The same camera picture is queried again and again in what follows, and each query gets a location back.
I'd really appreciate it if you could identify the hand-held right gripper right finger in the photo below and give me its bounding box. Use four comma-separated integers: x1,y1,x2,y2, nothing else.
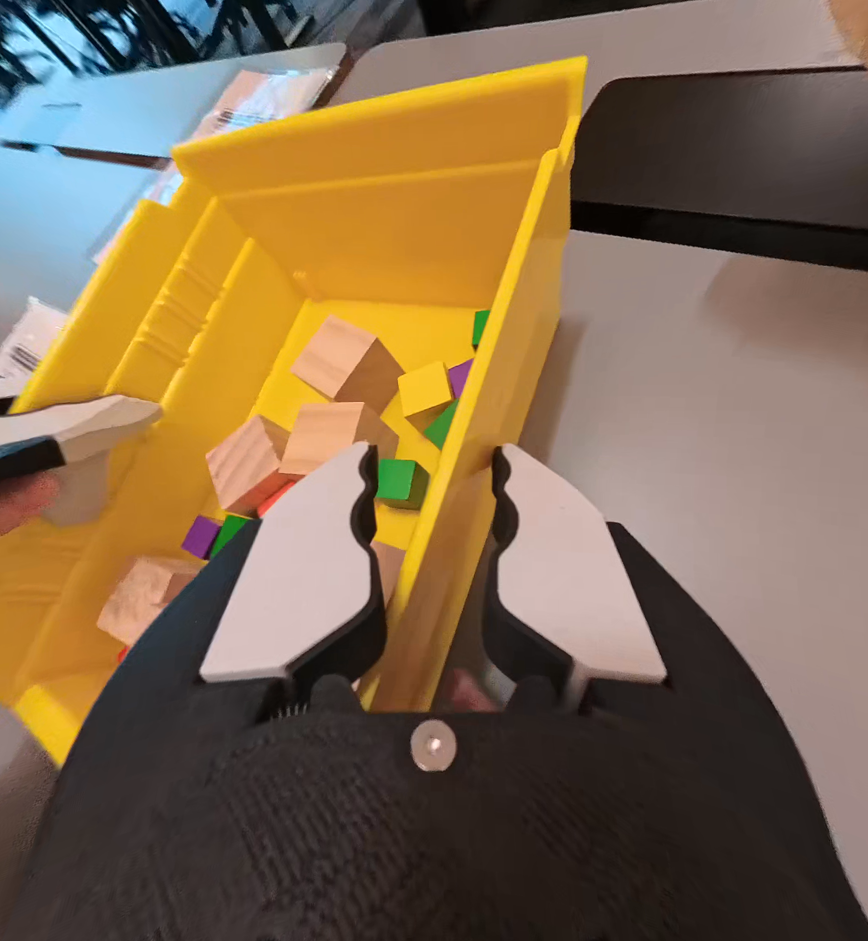
482,443,669,686

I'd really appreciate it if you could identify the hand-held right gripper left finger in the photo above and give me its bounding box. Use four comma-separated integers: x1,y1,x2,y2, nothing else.
198,441,389,685

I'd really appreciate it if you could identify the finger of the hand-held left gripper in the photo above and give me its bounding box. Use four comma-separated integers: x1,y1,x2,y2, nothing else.
0,395,164,527

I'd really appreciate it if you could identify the pile of plain wooden cubes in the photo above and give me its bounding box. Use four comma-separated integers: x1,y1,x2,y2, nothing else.
98,315,407,648

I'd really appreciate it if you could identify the pile of small coloured cubes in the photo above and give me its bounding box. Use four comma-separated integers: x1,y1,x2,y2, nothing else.
118,309,492,663

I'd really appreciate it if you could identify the yellow plastic bin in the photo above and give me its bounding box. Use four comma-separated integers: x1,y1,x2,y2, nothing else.
0,55,589,766

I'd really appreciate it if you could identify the person's left hand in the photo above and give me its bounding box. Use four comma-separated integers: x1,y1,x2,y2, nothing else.
0,474,61,551

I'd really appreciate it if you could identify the white barcode paper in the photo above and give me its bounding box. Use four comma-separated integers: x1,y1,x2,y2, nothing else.
0,296,71,377

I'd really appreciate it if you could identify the clear bag with brown card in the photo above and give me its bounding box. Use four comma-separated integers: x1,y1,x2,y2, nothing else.
187,68,335,144

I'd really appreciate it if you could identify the black mat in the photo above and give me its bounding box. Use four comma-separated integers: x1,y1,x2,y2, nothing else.
570,68,868,276

